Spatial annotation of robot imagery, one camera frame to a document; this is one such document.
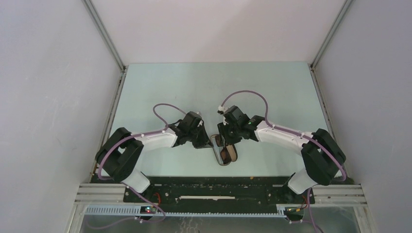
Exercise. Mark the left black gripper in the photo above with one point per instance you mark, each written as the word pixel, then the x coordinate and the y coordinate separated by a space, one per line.
pixel 205 141

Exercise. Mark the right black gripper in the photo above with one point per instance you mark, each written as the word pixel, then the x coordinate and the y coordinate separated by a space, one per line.
pixel 222 127

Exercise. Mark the black glasses case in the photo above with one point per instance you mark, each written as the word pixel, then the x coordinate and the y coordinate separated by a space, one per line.
pixel 223 151

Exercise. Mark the brown sunglasses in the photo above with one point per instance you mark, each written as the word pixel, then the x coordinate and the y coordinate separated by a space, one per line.
pixel 225 151

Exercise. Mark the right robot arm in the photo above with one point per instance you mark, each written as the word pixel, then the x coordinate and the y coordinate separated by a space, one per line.
pixel 322 156

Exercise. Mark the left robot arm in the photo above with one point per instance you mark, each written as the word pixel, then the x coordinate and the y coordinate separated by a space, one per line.
pixel 119 155

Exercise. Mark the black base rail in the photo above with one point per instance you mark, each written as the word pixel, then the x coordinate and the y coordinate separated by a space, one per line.
pixel 223 195

